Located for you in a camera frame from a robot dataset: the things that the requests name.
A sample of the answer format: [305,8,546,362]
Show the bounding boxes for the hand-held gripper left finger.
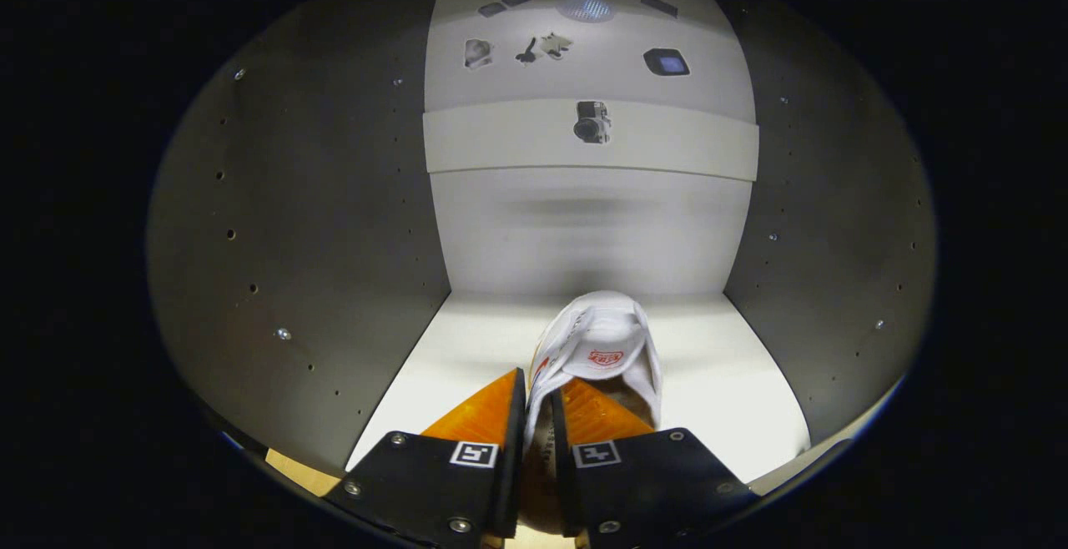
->
[324,368,526,548]

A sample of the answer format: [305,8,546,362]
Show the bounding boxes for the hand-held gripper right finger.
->
[549,378,760,548]

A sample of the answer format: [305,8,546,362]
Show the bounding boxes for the white shoe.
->
[521,290,664,533]

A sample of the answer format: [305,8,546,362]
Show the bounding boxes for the dark grey shoe cabinet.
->
[146,0,940,500]

